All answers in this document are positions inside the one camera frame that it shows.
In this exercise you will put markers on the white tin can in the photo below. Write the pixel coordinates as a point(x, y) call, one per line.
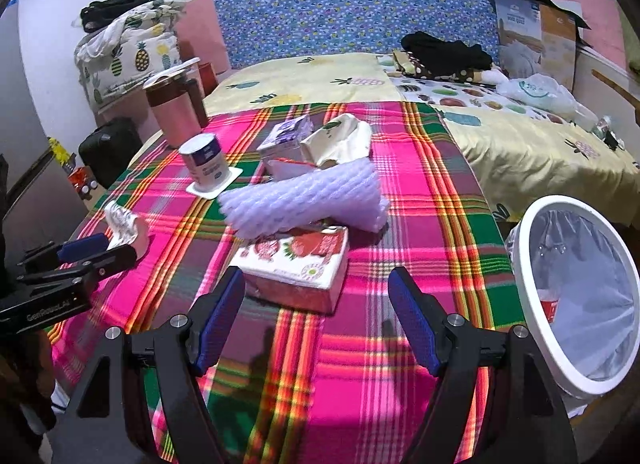
point(200, 158)

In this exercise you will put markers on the printed cardboard box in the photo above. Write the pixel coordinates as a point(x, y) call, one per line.
point(555, 43)

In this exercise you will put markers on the black cloth pile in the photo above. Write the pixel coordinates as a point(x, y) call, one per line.
point(125, 3)

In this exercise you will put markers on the purple milk carton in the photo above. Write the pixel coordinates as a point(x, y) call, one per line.
point(282, 138)

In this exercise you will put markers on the blue floral headboard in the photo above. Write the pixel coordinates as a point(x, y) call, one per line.
point(350, 3)

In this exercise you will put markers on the red white packet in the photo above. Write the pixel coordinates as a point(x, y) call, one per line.
point(285, 166)

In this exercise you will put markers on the pink plaid blanket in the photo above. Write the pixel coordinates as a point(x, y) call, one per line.
point(400, 194)

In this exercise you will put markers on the white plastic bag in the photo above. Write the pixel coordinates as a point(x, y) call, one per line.
point(535, 93)

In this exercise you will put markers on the yellow pineapple bed sheet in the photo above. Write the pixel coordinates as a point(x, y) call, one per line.
point(525, 153)

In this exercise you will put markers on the white wrapper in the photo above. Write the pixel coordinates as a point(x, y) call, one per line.
point(125, 226)

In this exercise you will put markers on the small clear bottle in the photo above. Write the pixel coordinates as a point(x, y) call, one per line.
point(602, 124)

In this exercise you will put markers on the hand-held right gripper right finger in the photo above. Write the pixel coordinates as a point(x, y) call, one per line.
point(415, 319)

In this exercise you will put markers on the white round trash bin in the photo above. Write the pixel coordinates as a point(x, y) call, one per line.
point(530, 264)

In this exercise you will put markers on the pineapple print storage bag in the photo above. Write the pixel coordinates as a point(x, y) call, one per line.
point(135, 63)

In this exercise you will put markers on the red drink can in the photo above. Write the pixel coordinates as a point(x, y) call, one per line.
point(550, 309)

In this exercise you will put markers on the pink thermos cup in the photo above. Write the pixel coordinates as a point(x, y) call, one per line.
point(172, 118)

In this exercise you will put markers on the green curtain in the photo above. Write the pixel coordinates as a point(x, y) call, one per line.
point(631, 43)

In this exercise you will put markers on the fruit print cloth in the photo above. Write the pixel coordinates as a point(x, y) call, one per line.
point(450, 93)

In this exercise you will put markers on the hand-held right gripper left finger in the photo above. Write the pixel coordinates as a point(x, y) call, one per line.
point(220, 319)

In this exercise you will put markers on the small black item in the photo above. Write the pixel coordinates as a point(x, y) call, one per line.
point(612, 141)

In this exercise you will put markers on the black clothes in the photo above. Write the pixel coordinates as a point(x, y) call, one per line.
point(445, 56)

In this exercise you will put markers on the cream paper bag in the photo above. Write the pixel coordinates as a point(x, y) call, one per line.
point(340, 138)

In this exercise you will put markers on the dark brown bottle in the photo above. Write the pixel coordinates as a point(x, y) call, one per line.
point(197, 103)

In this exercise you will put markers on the grey cabinet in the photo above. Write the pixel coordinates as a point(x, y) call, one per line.
point(40, 209)

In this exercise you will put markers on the grey bin liner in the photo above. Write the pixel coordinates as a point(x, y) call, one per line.
point(590, 264)

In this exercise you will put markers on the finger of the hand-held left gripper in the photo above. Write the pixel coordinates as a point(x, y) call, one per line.
point(82, 246)
point(107, 261)

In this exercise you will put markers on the black backpack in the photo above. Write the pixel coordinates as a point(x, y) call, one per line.
point(107, 148)

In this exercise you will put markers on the strawberry print tissue pack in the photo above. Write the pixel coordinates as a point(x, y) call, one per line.
point(295, 264)

